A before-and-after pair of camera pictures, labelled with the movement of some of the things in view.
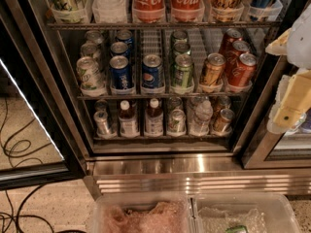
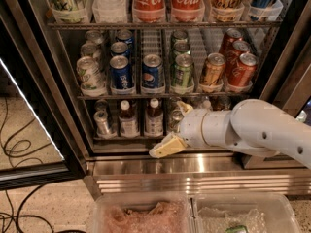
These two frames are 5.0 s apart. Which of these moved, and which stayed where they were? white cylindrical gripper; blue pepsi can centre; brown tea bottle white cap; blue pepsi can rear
Moved: white cylindrical gripper
Stayed: blue pepsi can rear; brown tea bottle white cap; blue pepsi can centre
